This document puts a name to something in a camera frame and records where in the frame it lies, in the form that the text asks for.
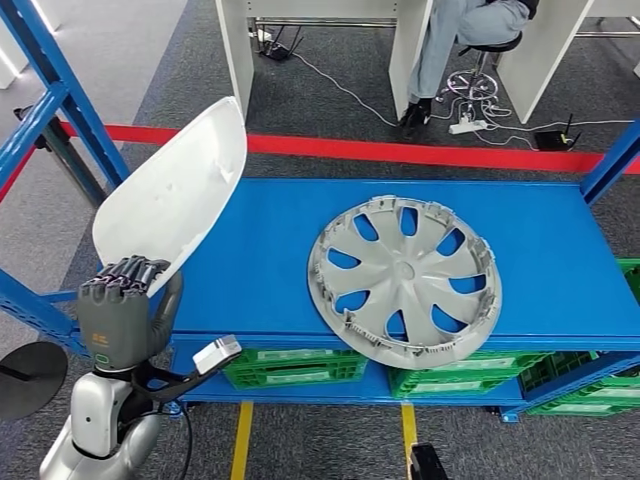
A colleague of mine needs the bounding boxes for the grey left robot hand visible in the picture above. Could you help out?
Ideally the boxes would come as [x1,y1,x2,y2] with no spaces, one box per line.
[76,254,184,372]

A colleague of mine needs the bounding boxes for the white plastic car part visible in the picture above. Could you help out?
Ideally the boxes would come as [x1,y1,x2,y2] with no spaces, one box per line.
[92,95,248,299]

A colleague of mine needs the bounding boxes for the blue metal shelf rack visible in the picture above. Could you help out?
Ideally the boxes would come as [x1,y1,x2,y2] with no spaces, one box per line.
[0,0,640,425]

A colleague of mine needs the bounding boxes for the chrome barrier stanchion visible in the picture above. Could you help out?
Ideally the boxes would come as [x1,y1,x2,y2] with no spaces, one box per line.
[14,105,109,208]

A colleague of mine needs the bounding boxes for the red barrier belt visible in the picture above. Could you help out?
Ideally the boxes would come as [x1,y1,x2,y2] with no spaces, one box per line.
[0,144,41,203]
[60,121,640,177]

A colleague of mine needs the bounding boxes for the yellow floor tape square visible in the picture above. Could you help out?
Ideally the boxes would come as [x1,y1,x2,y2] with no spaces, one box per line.
[230,402,418,480]

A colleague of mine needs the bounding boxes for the green plastic crate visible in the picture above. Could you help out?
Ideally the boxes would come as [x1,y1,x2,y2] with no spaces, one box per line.
[527,397,640,419]
[517,258,640,402]
[389,374,516,400]
[225,367,368,391]
[222,349,368,372]
[389,351,551,379]

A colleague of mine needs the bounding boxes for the white desk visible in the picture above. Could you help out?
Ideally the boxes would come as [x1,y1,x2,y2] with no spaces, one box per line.
[497,0,640,125]
[214,0,433,124]

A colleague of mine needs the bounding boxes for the black router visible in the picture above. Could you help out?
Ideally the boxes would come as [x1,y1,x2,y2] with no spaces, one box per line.
[534,112,583,152]
[257,25,305,62]

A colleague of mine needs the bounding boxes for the grey plastic wheel hubcap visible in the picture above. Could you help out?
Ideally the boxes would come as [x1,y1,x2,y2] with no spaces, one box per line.
[306,195,503,371]

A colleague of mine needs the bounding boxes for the white power strip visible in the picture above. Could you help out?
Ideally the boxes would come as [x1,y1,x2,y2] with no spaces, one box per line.
[448,117,490,136]

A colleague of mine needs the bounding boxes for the person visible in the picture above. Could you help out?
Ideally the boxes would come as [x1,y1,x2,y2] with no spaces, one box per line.
[398,0,541,130]

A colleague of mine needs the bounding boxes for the black stool chrome base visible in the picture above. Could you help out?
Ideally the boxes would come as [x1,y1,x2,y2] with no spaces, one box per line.
[445,31,524,102]

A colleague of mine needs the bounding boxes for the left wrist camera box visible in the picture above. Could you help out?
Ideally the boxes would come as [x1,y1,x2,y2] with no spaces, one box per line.
[132,334,244,404]

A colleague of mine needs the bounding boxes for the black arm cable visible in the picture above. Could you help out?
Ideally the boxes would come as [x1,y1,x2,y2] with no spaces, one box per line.
[176,402,195,480]

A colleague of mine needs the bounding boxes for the white floor cable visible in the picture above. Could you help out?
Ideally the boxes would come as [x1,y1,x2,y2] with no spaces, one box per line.
[469,117,640,150]
[292,51,398,128]

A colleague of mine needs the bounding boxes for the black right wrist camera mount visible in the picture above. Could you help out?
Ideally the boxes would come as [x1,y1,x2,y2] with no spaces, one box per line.
[408,443,448,480]

